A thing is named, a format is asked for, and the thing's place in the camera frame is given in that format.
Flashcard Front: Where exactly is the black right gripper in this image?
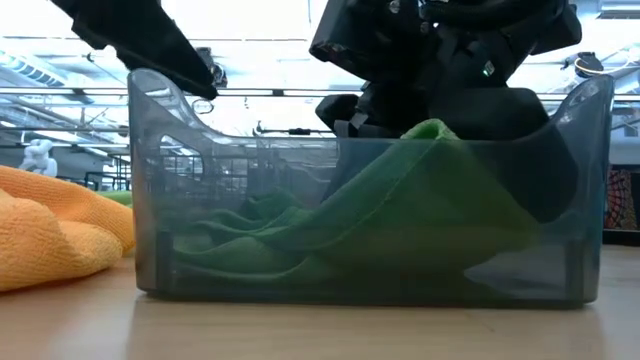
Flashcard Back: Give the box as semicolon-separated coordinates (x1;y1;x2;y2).
308;0;584;202

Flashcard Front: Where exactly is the green microfiber towel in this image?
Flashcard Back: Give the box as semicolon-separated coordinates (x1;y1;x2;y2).
97;189;135;209
169;192;351;291
259;118;541;286

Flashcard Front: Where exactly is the orange microfiber towel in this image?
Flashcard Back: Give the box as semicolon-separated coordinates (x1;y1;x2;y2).
0;164;136;293

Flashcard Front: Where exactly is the colourful patterned panel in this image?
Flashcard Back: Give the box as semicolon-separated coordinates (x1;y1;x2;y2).
604;167;640;231

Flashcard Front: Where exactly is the grey translucent plastic bin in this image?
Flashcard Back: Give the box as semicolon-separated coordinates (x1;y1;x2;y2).
127;68;615;307

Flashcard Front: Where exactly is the long ceiling light bar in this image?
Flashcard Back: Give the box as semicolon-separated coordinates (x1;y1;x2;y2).
0;85;640;104

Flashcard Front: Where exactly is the black metal railing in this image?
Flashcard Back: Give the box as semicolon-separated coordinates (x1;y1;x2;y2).
84;154;134;192

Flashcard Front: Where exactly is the white humanoid figure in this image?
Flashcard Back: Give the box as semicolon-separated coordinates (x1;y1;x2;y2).
18;138;59;177

